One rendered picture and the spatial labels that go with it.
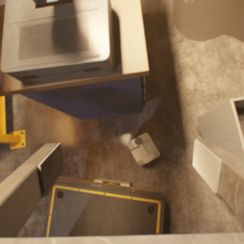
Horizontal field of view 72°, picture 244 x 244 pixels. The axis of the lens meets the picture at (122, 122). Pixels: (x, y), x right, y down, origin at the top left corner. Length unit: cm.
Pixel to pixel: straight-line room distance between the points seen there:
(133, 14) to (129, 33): 6
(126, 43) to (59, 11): 17
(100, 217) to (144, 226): 25
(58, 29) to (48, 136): 121
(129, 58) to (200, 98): 107
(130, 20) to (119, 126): 98
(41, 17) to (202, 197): 137
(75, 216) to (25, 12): 102
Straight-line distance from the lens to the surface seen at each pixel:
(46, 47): 45
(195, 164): 17
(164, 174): 137
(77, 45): 42
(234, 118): 89
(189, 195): 142
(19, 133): 173
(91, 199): 112
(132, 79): 63
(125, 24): 51
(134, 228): 112
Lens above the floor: 134
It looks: 78 degrees down
